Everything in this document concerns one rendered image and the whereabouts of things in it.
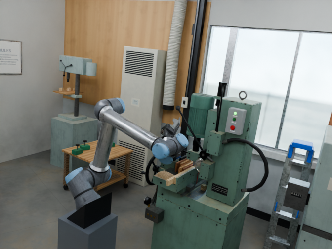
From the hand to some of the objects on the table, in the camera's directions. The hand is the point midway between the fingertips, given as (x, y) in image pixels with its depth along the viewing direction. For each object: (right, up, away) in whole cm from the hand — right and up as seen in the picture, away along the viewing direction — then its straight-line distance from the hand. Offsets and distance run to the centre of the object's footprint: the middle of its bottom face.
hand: (173, 123), depth 203 cm
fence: (+19, -39, +20) cm, 48 cm away
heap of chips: (-5, -39, +7) cm, 40 cm away
